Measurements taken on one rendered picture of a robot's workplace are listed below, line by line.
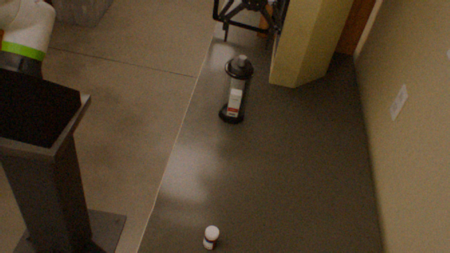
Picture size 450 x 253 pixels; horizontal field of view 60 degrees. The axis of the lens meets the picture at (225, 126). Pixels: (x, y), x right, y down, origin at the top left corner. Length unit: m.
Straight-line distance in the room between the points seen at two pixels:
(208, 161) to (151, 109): 1.61
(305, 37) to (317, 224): 0.72
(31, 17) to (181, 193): 0.71
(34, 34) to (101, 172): 1.32
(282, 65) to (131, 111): 1.50
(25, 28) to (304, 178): 1.01
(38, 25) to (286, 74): 0.94
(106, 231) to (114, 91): 1.19
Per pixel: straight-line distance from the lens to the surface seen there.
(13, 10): 1.34
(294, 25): 1.56
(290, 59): 1.64
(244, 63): 1.35
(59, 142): 1.41
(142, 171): 2.51
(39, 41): 1.39
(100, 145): 2.67
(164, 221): 1.19
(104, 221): 2.30
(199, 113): 1.50
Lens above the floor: 1.95
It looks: 44 degrees down
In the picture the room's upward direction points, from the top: 11 degrees clockwise
